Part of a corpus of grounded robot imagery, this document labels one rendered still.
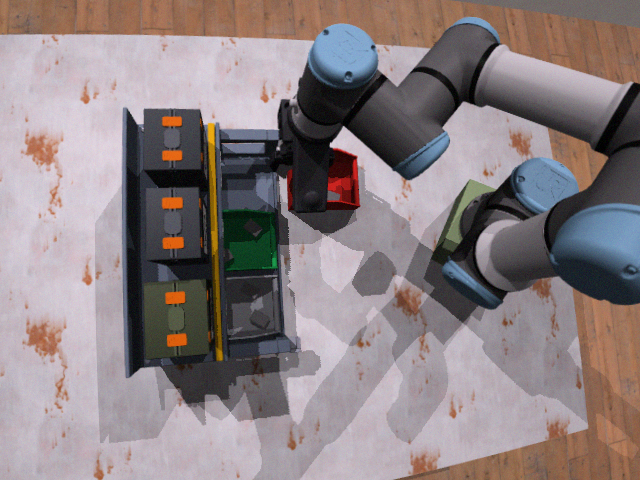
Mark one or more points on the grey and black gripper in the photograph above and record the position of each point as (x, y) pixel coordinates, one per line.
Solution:
(282, 161)

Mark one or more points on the green open bin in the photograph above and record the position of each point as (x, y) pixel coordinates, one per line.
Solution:
(250, 252)

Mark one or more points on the yellow flat bar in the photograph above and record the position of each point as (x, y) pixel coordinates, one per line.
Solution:
(214, 243)

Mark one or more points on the dark grey bin rack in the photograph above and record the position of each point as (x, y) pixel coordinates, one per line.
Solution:
(247, 182)

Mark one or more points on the red bin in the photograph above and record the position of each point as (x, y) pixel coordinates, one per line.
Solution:
(342, 179)

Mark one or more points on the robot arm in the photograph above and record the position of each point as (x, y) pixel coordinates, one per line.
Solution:
(597, 249)

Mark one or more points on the grey open bin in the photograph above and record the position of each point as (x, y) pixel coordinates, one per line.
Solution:
(240, 307)

